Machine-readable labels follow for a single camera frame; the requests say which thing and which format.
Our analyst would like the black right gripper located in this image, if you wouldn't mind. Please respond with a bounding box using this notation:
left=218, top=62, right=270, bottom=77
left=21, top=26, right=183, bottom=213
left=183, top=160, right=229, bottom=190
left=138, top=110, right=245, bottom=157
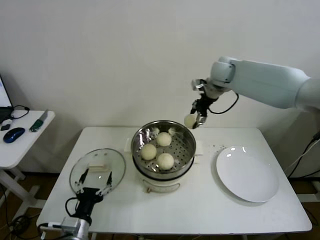
left=190, top=93, right=218, bottom=130

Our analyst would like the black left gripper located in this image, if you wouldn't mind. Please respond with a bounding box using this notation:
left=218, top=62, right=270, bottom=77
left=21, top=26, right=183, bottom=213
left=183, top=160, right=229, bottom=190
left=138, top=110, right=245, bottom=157
left=74, top=168, right=114, bottom=220

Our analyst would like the white steamed baozi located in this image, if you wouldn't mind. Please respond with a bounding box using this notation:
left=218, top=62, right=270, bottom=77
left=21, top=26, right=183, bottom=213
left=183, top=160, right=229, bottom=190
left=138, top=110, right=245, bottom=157
left=140, top=144, right=157, bottom=161
left=183, top=113, right=198, bottom=129
left=156, top=152, right=175, bottom=171
left=156, top=131, right=172, bottom=147

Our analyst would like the round glass pot lid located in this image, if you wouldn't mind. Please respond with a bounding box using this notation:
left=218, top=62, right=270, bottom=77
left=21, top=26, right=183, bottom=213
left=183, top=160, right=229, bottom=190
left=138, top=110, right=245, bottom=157
left=69, top=148, right=126, bottom=200

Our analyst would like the stainless steel steamer basket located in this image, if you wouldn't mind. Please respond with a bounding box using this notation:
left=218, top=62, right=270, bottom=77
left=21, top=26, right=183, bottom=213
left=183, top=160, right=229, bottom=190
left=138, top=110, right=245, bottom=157
left=130, top=120, right=196, bottom=180

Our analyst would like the white electric cooking pot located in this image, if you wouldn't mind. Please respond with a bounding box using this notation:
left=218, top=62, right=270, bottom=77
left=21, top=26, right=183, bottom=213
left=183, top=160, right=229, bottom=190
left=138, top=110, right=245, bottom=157
left=123, top=138, right=204, bottom=195

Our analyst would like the white round plate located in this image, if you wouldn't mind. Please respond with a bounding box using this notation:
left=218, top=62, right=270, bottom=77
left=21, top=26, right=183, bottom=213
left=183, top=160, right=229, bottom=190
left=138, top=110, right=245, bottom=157
left=215, top=146, right=280, bottom=203

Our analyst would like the white side table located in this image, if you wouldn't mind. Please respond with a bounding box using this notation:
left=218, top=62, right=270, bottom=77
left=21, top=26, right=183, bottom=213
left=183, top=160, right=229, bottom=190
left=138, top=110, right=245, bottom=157
left=0, top=109, right=55, bottom=221

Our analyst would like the blue computer mouse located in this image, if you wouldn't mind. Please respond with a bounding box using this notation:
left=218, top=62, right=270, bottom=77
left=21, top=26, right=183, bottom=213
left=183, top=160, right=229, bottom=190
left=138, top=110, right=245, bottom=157
left=2, top=127, right=25, bottom=145

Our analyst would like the white cabinet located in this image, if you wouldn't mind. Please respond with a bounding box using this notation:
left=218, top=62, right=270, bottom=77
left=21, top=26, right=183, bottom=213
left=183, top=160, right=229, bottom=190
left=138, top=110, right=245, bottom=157
left=289, top=107, right=320, bottom=178

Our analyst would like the black laptop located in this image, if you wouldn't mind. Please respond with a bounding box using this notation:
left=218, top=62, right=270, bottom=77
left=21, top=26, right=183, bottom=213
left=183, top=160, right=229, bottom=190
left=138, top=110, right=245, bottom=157
left=0, top=76, right=14, bottom=123

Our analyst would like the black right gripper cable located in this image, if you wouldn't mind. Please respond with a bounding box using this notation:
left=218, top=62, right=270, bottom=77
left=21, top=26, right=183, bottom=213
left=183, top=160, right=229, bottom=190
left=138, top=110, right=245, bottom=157
left=207, top=91, right=240, bottom=115

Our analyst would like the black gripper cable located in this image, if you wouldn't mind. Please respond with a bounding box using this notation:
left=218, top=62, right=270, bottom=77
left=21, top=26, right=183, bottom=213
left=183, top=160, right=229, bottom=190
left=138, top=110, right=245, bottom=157
left=65, top=197, right=81, bottom=218
left=207, top=91, right=240, bottom=115

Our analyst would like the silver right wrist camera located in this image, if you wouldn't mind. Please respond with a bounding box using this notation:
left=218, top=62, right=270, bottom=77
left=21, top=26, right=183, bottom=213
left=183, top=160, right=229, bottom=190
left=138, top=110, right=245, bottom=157
left=191, top=78, right=207, bottom=91

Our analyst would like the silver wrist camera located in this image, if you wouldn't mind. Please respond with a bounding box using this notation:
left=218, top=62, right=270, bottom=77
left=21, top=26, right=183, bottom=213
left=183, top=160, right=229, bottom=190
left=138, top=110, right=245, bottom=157
left=37, top=217, right=81, bottom=233
left=191, top=78, right=207, bottom=91

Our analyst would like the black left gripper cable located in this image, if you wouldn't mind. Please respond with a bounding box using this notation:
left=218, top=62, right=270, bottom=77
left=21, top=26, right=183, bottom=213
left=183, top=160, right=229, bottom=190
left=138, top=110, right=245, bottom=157
left=65, top=197, right=81, bottom=218

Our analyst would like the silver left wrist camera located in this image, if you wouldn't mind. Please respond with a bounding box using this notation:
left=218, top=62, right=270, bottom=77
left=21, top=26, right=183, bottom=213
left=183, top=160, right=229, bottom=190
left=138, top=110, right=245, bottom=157
left=37, top=217, right=81, bottom=233

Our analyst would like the green handled knife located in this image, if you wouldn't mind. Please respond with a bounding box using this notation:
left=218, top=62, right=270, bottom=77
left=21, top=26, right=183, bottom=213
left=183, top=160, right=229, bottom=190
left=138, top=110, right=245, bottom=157
left=28, top=109, right=48, bottom=133

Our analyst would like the thin black looped cable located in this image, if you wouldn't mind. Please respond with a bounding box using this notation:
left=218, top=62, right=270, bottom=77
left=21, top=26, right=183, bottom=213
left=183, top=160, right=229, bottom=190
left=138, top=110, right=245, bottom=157
left=9, top=105, right=30, bottom=121

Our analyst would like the black plugged power cable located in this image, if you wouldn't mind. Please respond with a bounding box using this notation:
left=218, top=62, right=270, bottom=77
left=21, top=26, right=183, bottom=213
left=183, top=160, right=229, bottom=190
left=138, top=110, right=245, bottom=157
left=284, top=131, right=320, bottom=177

